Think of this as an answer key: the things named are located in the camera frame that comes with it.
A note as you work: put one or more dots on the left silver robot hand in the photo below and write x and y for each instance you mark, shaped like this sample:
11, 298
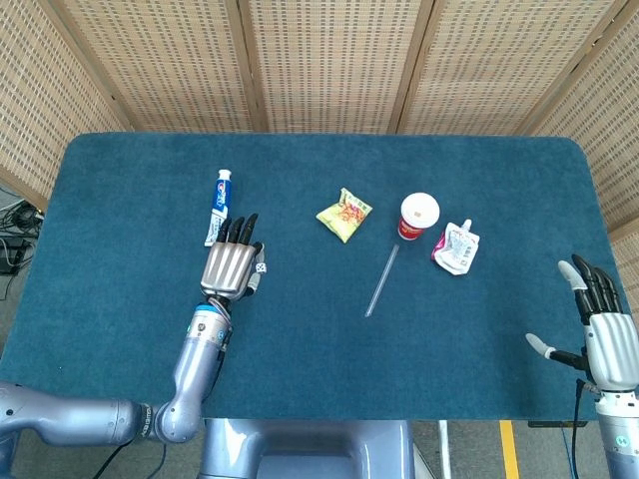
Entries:
230, 264

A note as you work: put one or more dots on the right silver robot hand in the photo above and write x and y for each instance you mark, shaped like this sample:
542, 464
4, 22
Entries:
601, 329

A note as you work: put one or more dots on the white die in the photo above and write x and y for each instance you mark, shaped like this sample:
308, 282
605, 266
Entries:
260, 268

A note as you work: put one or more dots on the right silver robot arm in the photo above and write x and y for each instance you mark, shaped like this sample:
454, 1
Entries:
619, 434

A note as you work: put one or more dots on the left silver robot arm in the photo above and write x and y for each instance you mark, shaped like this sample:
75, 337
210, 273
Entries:
150, 389

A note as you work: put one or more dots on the blue white toothpaste tube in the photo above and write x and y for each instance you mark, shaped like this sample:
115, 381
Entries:
220, 202

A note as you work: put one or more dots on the teal table cloth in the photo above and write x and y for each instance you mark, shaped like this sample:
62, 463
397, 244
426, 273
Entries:
319, 279

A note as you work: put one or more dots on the yellow snack bag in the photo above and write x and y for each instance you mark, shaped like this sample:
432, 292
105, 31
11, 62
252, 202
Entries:
344, 217

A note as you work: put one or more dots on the clear plastic straw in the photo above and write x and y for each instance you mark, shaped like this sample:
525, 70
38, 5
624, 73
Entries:
383, 281

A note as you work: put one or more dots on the crumpled white spout pouch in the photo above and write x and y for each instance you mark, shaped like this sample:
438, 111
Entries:
456, 249

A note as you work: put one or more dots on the red paper cup white lid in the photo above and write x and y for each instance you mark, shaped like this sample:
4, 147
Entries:
418, 215

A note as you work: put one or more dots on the white table leg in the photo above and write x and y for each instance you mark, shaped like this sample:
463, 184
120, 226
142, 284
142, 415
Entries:
444, 449

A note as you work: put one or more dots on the silver robot torso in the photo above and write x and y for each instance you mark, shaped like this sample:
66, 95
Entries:
304, 449

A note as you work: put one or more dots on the black power adapter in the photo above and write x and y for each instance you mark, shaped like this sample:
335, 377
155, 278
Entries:
12, 254

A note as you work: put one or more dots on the woven bamboo folding screen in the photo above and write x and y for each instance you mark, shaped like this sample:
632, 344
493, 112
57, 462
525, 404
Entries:
319, 65

